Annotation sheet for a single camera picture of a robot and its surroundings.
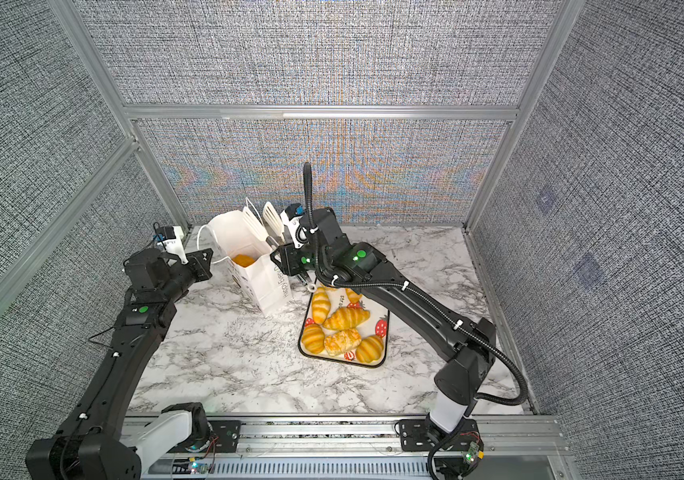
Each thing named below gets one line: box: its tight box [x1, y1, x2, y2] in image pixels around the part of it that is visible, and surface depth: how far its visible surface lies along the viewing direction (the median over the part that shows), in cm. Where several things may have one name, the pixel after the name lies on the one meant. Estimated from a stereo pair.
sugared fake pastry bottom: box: [324, 329, 362, 357], surface depth 87 cm
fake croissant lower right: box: [355, 335, 384, 363], surface depth 86 cm
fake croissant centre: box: [323, 306, 371, 331], surface depth 92 cm
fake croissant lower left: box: [301, 323, 326, 355], surface depth 88 cm
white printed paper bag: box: [197, 210, 293, 317], surface depth 86 cm
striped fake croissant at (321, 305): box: [311, 286, 331, 325], surface depth 96 cm
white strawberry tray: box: [298, 279, 390, 367], surface depth 91 cm
